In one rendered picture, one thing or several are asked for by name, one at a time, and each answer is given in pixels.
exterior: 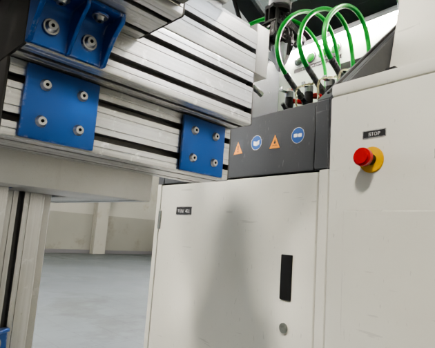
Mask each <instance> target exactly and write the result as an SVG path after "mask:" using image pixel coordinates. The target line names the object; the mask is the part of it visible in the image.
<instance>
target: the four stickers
mask: <svg viewBox="0 0 435 348"><path fill-rule="evenodd" d="M304 139H305V126H300V127H295V128H292V129H291V144H300V143H304ZM280 144H281V133H275V134H270V135H269V150H273V149H278V148H280ZM260 149H262V134H261V135H255V136H252V137H251V151H256V150H260ZM241 154H243V139H242V140H239V141H236V142H234V143H233V156H235V155H241Z"/></svg>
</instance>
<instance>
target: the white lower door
mask: <svg viewBox="0 0 435 348"><path fill-rule="evenodd" d="M318 194H319V172H315V173H300V174H292V175H276V176H268V177H253V178H245V179H237V180H227V181H221V182H199V183H190V184H176V185H167V186H163V187H162V201H161V209H160V211H159V213H158V221H157V228H158V229H159V232H158V241H157V255H156V263H155V278H154V286H153V301H152V309H151V324H150V332H149V340H148V348H313V337H314V317H315V296H316V255H317V234H318Z"/></svg>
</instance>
